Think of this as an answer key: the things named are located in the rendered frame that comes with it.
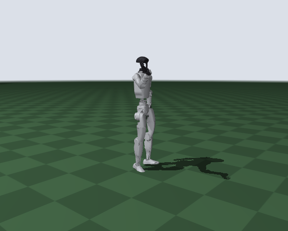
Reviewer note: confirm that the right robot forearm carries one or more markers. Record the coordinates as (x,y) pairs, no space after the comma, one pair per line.
(144,79)

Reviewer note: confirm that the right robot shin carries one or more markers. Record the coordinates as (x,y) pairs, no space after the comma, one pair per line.
(138,149)

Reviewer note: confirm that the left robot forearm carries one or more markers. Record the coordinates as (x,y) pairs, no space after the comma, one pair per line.
(149,100)

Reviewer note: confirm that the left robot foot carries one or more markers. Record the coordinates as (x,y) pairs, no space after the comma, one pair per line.
(145,161)

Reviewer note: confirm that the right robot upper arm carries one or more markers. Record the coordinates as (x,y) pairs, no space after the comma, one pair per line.
(136,77)

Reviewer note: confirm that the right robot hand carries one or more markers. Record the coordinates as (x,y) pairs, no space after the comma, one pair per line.
(146,70)

